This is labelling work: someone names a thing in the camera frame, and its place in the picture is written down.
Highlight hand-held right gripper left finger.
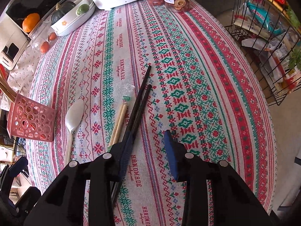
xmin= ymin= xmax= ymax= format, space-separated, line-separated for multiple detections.
xmin=24 ymin=132 xmax=136 ymax=226

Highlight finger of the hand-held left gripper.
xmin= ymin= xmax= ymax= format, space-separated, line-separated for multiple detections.
xmin=0 ymin=157 xmax=29 ymax=192

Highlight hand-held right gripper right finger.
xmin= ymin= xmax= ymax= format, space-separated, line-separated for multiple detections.
xmin=163 ymin=129 xmax=280 ymax=226

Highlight plastic-wrapped wooden chopsticks pair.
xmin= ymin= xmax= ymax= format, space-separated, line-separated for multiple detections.
xmin=107 ymin=85 xmax=136 ymax=153

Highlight pink plastic basket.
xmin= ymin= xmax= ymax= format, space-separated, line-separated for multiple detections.
xmin=7 ymin=93 xmax=58 ymax=143

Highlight black chopstick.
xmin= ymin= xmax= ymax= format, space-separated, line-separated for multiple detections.
xmin=112 ymin=65 xmax=152 ymax=204
xmin=122 ymin=84 xmax=153 ymax=146

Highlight white plastic spoon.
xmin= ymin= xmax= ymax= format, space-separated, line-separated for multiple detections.
xmin=64 ymin=99 xmax=85 ymax=166

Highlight pile of wooden chopsticks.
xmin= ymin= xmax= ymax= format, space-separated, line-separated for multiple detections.
xmin=0 ymin=70 xmax=19 ymax=100

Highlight patterned woven tablecloth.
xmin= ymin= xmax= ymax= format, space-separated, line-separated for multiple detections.
xmin=25 ymin=0 xmax=282 ymax=226

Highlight floral side table cloth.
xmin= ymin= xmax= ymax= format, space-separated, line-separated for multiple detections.
xmin=0 ymin=44 xmax=49 ymax=111

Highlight white air fryer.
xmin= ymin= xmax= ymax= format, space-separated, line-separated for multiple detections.
xmin=0 ymin=32 xmax=31 ymax=71

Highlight small oranges in jar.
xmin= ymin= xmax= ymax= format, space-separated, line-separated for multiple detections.
xmin=40 ymin=32 xmax=58 ymax=53

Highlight glass jar with wooden lid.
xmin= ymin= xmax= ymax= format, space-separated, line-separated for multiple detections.
xmin=28 ymin=16 xmax=60 ymax=55

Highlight white flowered ceramic dish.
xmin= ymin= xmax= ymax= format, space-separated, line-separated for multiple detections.
xmin=50 ymin=0 xmax=96 ymax=37

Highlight large orange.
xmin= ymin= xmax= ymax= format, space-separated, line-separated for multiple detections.
xmin=22 ymin=13 xmax=40 ymax=33

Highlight dark green pumpkin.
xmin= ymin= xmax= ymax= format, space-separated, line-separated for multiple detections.
xmin=51 ymin=1 xmax=76 ymax=25

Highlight snack packets in rack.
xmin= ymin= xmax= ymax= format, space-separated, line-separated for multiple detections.
xmin=232 ymin=0 xmax=301 ymax=95

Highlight black microwave oven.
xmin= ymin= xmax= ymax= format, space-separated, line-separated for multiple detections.
xmin=6 ymin=0 xmax=83 ymax=33

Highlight leafy green vegetables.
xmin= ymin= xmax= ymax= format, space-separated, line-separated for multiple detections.
xmin=285 ymin=7 xmax=301 ymax=70

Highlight black wire rack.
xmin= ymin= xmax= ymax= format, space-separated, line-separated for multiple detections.
xmin=224 ymin=0 xmax=301 ymax=107

